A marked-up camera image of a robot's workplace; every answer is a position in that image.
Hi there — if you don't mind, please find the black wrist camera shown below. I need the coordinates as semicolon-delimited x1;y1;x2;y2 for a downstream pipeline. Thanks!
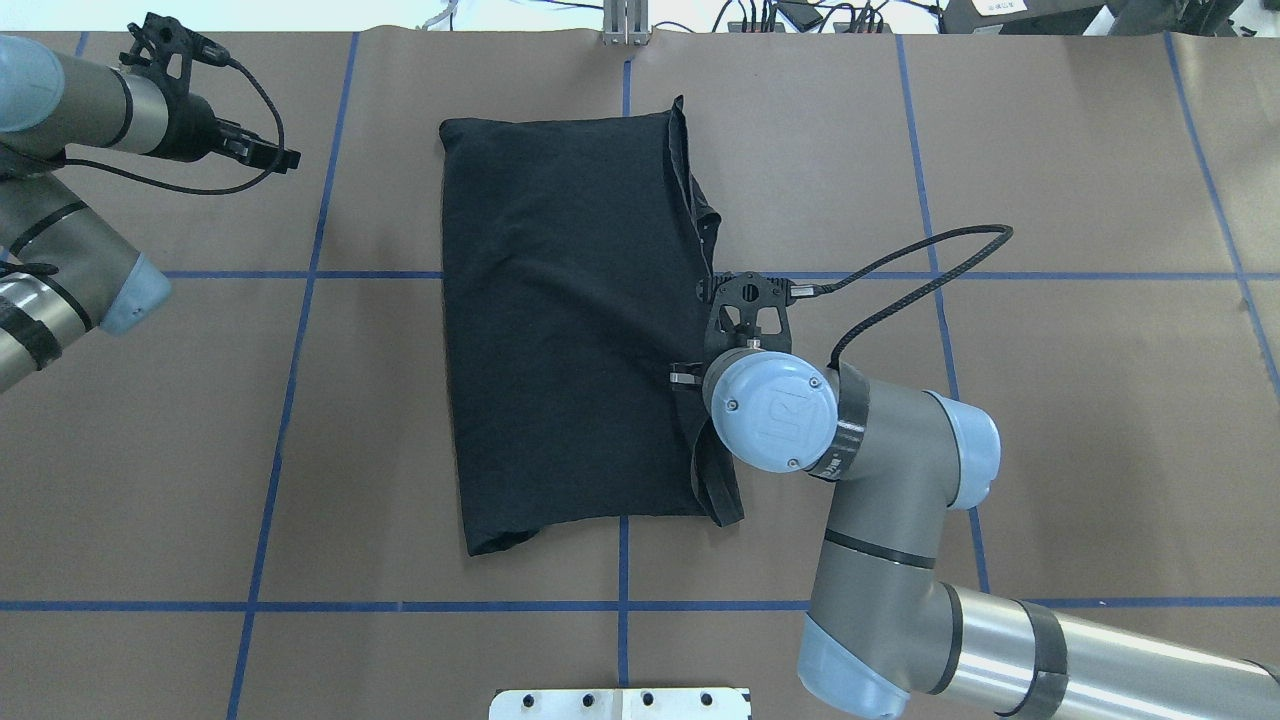
119;12;237;99
698;272;820;359

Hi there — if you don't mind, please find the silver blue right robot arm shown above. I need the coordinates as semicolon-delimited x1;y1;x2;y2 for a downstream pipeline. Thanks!
669;347;1279;719

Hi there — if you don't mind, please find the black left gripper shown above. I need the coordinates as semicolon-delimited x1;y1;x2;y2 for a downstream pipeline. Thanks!
155;94;301;174

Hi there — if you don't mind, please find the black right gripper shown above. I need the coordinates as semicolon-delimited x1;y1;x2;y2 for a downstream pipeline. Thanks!
668;363;707;393

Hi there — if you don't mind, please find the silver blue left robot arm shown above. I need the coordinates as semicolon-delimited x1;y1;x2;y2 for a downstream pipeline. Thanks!
1;14;300;389

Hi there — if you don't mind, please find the dark grey equipment box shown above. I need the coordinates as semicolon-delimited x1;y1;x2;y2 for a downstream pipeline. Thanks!
940;1;1107;36

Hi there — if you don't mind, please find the black graphic t-shirt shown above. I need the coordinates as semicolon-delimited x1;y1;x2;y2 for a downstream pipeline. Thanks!
439;97;745;556

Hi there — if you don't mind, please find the orange black connector hub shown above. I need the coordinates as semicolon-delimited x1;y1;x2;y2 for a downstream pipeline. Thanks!
726;9;788;35

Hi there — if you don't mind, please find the brown paper table cover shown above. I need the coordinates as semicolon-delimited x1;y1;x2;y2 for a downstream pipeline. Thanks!
3;27;1277;719

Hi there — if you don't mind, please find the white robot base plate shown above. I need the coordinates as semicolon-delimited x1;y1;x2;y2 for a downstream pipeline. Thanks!
488;685;754;719

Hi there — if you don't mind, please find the aluminium frame post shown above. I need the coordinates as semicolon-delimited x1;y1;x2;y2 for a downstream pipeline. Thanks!
600;0;652;47

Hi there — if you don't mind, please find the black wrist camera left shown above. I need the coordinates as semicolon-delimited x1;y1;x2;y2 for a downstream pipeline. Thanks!
119;12;237;99

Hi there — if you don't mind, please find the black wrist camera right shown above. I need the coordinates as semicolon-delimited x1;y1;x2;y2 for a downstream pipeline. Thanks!
698;272;820;359

